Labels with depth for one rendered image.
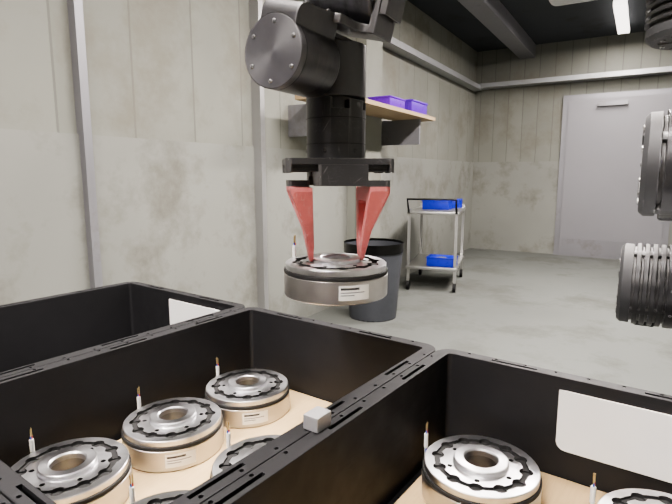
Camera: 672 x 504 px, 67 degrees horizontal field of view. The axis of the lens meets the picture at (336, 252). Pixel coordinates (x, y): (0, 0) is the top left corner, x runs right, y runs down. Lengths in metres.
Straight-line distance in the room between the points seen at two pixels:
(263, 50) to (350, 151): 0.12
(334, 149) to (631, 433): 0.37
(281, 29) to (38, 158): 2.14
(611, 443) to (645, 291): 0.70
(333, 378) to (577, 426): 0.29
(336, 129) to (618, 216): 7.23
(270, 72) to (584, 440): 0.43
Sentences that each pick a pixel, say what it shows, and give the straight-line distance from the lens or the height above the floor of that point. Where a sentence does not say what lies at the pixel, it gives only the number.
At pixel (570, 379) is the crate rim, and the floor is 0.93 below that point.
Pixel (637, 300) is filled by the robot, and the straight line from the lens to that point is 1.22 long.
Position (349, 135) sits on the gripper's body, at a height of 1.15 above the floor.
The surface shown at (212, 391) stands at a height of 0.86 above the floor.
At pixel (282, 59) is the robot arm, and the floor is 1.21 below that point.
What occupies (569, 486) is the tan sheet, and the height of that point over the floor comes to 0.83.
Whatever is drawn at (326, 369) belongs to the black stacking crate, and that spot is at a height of 0.87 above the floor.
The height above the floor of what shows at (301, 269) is 1.03.
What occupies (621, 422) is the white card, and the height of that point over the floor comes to 0.90.
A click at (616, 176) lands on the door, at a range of 7.62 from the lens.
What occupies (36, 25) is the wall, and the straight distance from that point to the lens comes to 2.61.
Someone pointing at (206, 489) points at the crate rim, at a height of 0.93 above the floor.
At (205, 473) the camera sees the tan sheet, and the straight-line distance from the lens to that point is 0.55.
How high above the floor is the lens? 1.12
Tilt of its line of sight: 9 degrees down
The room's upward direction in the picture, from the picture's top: straight up
